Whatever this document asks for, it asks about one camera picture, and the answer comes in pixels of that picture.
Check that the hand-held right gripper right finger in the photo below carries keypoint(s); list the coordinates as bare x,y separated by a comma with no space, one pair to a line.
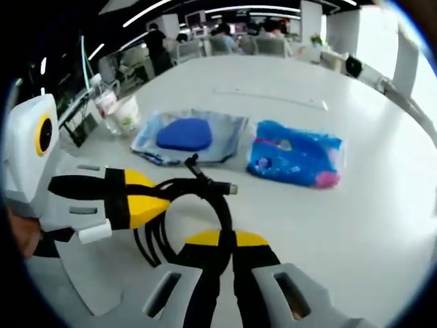
256,259

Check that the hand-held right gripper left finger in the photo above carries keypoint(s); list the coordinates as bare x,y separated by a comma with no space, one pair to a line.
201,283

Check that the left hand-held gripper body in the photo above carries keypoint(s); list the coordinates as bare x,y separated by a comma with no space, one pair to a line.
24,153

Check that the white paper cup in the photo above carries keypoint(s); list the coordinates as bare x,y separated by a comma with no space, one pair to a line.
126,118

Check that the clear water bottle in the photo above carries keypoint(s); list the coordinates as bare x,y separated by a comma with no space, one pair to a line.
104,102

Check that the blue tissue pack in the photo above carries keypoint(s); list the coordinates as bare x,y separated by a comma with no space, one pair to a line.
293,160

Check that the wet wipes pack blue lid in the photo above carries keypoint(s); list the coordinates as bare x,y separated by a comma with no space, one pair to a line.
184,136

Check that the person's left hand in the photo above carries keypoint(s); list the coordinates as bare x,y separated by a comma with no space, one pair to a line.
25,235

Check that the black laptop stand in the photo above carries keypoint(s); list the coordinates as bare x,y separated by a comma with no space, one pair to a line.
76,135

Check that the silver laptop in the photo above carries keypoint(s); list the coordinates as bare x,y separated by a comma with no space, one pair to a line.
85,61

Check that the white office chair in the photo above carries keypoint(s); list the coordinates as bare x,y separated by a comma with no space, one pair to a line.
269,48
189,51

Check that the pink monitor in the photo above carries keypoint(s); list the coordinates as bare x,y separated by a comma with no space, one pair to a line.
195,18

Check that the black chair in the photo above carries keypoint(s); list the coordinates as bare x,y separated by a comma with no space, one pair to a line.
353,66

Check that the potted plant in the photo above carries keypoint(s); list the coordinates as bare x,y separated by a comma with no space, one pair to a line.
317,40

